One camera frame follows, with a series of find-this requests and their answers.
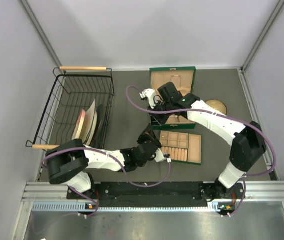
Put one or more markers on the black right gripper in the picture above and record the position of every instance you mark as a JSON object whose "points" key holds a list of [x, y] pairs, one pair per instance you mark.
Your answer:
{"points": [[156, 120]]}

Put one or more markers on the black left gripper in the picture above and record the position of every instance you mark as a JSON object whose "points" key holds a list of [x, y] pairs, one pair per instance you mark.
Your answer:
{"points": [[145, 134]]}

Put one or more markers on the green jewelry tray insert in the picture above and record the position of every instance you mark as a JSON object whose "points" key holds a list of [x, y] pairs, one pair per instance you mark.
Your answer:
{"points": [[182, 147]]}

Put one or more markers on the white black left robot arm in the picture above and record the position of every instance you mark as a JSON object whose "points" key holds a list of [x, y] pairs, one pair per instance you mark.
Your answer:
{"points": [[66, 163]]}

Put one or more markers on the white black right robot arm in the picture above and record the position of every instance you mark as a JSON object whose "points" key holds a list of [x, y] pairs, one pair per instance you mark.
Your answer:
{"points": [[247, 144]]}

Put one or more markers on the green jewelry box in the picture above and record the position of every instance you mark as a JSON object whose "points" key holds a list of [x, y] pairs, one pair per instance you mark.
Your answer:
{"points": [[183, 79]]}

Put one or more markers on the beige ceramic bowl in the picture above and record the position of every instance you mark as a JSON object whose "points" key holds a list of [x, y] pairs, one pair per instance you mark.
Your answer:
{"points": [[217, 105]]}

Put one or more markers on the dark plate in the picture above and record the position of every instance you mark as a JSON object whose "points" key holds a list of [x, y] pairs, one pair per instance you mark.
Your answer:
{"points": [[101, 117]]}

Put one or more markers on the white plate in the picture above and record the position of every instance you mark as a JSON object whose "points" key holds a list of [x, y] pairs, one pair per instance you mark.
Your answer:
{"points": [[91, 123]]}

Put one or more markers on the pink rimmed plate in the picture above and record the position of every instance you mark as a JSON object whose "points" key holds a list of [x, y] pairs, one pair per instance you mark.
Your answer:
{"points": [[80, 126]]}

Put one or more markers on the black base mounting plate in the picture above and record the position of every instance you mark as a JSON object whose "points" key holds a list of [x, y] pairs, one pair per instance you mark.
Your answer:
{"points": [[201, 191]]}

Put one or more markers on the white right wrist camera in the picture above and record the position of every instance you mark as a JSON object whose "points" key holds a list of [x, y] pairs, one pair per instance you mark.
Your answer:
{"points": [[153, 98]]}

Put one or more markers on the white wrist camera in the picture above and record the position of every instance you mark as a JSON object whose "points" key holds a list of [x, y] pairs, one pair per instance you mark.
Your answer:
{"points": [[162, 156], [153, 98]]}

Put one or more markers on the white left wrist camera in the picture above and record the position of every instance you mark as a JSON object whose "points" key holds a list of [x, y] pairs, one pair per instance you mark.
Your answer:
{"points": [[162, 156]]}

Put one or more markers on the black wire basket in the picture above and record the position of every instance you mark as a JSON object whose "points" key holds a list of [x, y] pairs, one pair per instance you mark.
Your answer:
{"points": [[74, 90]]}

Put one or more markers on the grey slotted cable duct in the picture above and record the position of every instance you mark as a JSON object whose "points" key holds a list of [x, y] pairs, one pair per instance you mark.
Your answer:
{"points": [[84, 207]]}

